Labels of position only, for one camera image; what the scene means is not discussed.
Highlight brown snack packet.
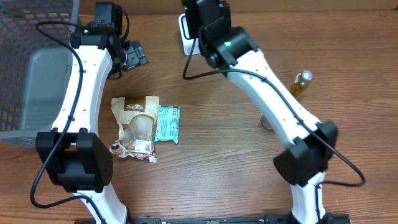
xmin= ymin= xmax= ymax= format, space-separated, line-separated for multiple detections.
xmin=109 ymin=96 xmax=159 ymax=163

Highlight teal snack bar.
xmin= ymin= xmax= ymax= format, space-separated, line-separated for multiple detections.
xmin=154 ymin=106 xmax=181 ymax=144

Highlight green lidded jar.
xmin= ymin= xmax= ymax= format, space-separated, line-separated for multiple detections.
xmin=261 ymin=115 xmax=274 ymax=130

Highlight yellow liquid bottle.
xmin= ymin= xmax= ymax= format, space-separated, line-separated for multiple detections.
xmin=289 ymin=70 xmax=313 ymax=100

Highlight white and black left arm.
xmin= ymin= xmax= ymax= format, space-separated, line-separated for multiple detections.
xmin=35 ymin=2 xmax=147 ymax=223

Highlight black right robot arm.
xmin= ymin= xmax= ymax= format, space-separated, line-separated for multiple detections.
xmin=182 ymin=0 xmax=338 ymax=223

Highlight white barcode scanner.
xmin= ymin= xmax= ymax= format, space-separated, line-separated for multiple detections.
xmin=178 ymin=13 xmax=193 ymax=56

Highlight dark grey mesh basket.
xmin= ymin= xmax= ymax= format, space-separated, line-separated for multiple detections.
xmin=1 ymin=0 xmax=80 ymax=147

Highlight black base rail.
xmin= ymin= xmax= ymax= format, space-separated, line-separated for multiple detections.
xmin=74 ymin=213 xmax=352 ymax=224

